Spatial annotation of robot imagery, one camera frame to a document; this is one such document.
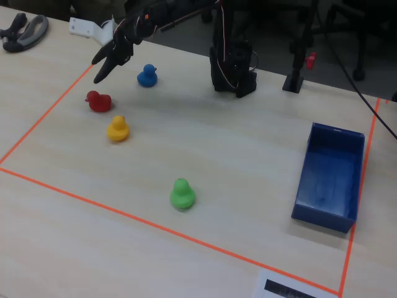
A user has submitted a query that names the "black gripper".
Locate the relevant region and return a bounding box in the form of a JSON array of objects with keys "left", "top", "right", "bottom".
[{"left": 91, "top": 9, "right": 161, "bottom": 84}]

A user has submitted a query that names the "red rubber duck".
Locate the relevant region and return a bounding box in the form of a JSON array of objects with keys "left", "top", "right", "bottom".
[{"left": 85, "top": 89, "right": 112, "bottom": 113}]

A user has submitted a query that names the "blue rubber duck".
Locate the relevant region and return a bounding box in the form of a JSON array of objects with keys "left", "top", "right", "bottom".
[{"left": 136, "top": 63, "right": 159, "bottom": 88}]

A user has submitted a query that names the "yellow rubber duck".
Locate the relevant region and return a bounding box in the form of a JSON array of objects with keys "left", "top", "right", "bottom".
[{"left": 106, "top": 115, "right": 130, "bottom": 143}]

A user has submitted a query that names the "green rubber duck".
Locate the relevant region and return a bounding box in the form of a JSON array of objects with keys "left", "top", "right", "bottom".
[{"left": 169, "top": 178, "right": 197, "bottom": 211}]

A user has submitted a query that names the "blue plastic box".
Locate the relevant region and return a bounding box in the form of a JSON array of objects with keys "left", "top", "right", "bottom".
[{"left": 290, "top": 122, "right": 366, "bottom": 234}]

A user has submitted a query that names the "grey and black hand tool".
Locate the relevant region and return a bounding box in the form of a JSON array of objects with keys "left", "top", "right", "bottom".
[{"left": 0, "top": 13, "right": 50, "bottom": 53}]

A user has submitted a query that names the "orange tape strip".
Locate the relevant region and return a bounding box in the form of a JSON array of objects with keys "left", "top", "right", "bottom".
[
  {"left": 0, "top": 64, "right": 95, "bottom": 165},
  {"left": 338, "top": 97, "right": 381, "bottom": 297},
  {"left": 0, "top": 166, "right": 342, "bottom": 296}
]

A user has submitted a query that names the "black office chair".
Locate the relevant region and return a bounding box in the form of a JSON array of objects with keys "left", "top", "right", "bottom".
[{"left": 322, "top": 0, "right": 397, "bottom": 82}]

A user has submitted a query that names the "white paper with black bar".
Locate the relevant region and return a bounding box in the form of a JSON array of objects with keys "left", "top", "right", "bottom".
[{"left": 252, "top": 269, "right": 339, "bottom": 298}]

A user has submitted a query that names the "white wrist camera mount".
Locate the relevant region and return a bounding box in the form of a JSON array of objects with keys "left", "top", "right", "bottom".
[{"left": 68, "top": 17, "right": 119, "bottom": 44}]

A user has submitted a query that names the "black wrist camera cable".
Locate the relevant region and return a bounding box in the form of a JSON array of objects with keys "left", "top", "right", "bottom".
[{"left": 159, "top": 5, "right": 218, "bottom": 32}]

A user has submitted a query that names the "black camera stand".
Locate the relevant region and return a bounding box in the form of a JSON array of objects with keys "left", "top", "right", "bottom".
[{"left": 281, "top": 0, "right": 320, "bottom": 94}]

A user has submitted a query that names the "thick black cable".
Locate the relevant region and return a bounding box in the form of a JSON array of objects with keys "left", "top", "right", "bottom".
[{"left": 319, "top": 27, "right": 397, "bottom": 140}]

